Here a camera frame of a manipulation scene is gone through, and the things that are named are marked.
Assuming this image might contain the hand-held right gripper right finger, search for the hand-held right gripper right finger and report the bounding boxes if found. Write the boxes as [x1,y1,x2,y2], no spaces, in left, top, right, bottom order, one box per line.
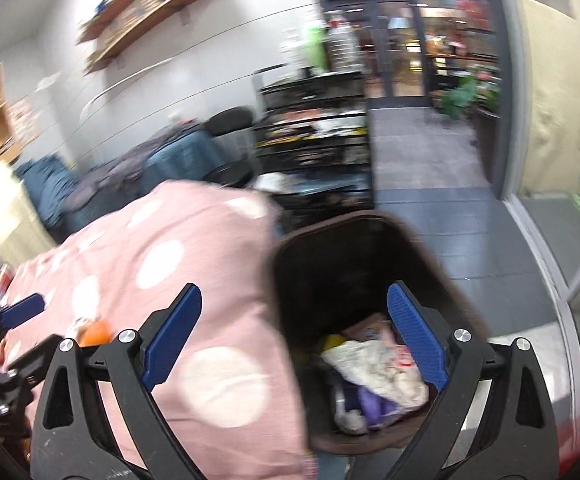
[384,282,561,480]

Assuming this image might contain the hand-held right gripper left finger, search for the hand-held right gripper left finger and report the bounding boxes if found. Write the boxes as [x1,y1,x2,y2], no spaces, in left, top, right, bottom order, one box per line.
[30,282,207,480]

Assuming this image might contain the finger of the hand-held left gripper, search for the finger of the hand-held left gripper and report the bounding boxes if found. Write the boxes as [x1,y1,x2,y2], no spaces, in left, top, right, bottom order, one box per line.
[0,292,47,342]
[6,335,67,380]

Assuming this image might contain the pink foil packet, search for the pink foil packet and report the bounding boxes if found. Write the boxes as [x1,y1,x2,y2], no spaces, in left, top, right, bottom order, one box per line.
[342,312,417,367]

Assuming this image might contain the white tissue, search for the white tissue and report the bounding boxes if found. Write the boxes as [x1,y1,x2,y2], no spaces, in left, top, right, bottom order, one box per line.
[319,339,429,407]

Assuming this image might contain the orange fruit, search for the orange fruit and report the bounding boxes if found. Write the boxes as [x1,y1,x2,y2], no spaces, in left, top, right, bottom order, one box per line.
[77,319,115,349]

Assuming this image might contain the dark brown trash bin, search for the dark brown trash bin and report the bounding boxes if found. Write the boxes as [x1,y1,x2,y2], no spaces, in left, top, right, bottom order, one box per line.
[269,211,476,457]

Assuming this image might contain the pink polka-dot blanket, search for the pink polka-dot blanket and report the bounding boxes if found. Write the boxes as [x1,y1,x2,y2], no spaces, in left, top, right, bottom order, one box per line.
[0,179,317,480]

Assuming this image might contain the cream cloth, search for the cream cloth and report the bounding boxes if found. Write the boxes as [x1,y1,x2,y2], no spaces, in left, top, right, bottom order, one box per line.
[0,160,57,263]

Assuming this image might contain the pile of blue cloth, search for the pile of blue cloth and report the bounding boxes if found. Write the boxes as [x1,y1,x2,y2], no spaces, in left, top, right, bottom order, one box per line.
[14,155,77,228]

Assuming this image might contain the blue covered massage bed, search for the blue covered massage bed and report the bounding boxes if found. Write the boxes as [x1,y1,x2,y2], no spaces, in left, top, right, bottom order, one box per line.
[68,124,223,228]

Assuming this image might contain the black round chair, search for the black round chair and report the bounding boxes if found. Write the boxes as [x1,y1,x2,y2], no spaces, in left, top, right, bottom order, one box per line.
[204,105,257,190]

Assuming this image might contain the black rolling cart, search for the black rolling cart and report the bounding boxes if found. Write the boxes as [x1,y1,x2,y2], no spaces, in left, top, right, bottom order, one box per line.
[253,71,375,213]

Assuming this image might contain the green potted plant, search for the green potted plant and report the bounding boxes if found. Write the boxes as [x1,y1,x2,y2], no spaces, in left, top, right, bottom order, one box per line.
[438,71,501,122]

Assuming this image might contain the clear spray bottle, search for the clear spray bottle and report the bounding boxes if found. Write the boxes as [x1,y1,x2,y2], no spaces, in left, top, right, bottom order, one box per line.
[327,22,361,75]

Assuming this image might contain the green pump bottle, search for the green pump bottle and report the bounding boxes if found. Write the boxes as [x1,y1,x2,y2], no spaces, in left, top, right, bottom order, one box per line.
[306,24,329,75]

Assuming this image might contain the red and white wall poster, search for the red and white wall poster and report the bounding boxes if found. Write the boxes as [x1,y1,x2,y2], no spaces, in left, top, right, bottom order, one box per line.
[6,96,37,137]

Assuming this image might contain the white curved wall rail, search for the white curved wall rail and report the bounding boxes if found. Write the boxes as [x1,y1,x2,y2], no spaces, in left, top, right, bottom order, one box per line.
[79,54,177,117]

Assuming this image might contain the wooden wall shelves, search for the wooden wall shelves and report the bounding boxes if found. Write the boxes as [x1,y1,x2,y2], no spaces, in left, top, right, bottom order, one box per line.
[76,0,219,75]

